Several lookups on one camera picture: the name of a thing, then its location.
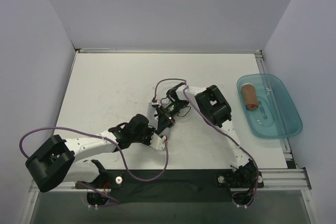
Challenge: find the orange brown bear towel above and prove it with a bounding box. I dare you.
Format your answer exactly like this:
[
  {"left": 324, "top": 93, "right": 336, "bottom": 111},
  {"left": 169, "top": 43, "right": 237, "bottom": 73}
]
[{"left": 240, "top": 83, "right": 259, "bottom": 111}]

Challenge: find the grey towel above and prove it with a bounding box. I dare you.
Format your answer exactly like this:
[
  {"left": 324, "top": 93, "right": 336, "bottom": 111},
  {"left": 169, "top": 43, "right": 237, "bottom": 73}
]
[{"left": 146, "top": 102, "right": 158, "bottom": 123}]

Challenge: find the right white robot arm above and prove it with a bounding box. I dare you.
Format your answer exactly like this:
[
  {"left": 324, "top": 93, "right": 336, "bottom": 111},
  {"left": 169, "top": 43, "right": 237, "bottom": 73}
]
[{"left": 151, "top": 80, "right": 259, "bottom": 192}]

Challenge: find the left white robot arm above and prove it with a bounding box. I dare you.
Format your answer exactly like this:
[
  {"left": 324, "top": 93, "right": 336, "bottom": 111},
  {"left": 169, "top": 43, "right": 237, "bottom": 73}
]
[{"left": 25, "top": 114, "right": 166, "bottom": 193}]

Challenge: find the teal plastic tray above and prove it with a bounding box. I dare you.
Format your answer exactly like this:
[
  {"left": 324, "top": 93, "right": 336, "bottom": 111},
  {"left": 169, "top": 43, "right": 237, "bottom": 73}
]
[{"left": 237, "top": 73, "right": 302, "bottom": 139}]

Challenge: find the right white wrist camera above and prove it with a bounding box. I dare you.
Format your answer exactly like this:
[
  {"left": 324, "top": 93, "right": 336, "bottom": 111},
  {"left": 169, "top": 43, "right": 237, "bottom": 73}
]
[{"left": 151, "top": 99, "right": 160, "bottom": 108}]

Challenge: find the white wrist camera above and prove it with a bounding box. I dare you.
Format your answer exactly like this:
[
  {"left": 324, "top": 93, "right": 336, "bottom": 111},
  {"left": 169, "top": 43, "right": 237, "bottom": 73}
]
[
  {"left": 150, "top": 133, "right": 168, "bottom": 151},
  {"left": 151, "top": 99, "right": 160, "bottom": 108}
]

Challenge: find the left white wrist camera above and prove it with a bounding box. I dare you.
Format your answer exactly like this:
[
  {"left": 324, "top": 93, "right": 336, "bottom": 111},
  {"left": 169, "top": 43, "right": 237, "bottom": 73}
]
[{"left": 150, "top": 133, "right": 168, "bottom": 151}]

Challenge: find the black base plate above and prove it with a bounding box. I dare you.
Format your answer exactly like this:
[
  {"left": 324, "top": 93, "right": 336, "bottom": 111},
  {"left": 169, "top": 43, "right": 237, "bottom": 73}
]
[{"left": 84, "top": 170, "right": 253, "bottom": 206}]

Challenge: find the aluminium front frame rail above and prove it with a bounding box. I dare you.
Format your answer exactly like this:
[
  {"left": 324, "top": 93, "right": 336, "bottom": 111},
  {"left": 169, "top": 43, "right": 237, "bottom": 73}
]
[{"left": 31, "top": 167, "right": 311, "bottom": 195}]

